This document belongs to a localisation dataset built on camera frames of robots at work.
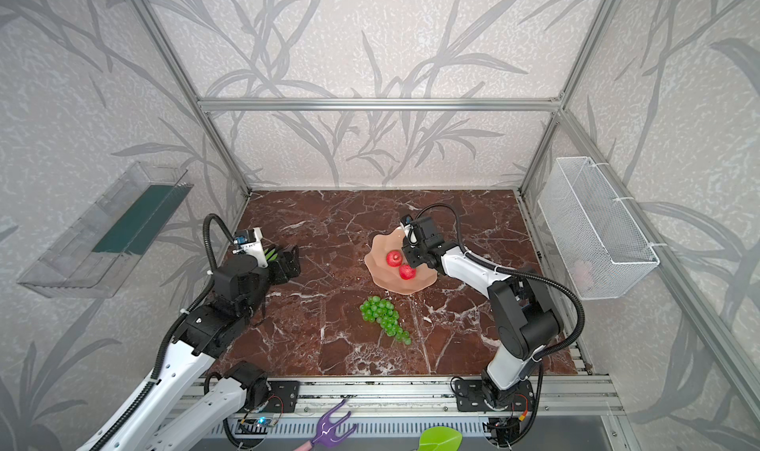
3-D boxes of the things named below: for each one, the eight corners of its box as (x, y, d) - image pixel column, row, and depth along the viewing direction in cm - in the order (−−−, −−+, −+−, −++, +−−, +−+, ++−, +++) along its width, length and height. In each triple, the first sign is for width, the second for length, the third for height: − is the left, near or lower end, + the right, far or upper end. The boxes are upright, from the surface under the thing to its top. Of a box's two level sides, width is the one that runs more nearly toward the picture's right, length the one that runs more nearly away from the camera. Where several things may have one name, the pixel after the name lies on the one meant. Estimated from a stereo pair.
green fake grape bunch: (359, 316, 89) (357, 309, 85) (373, 297, 93) (372, 290, 89) (406, 348, 83) (407, 342, 79) (419, 327, 87) (420, 320, 83)
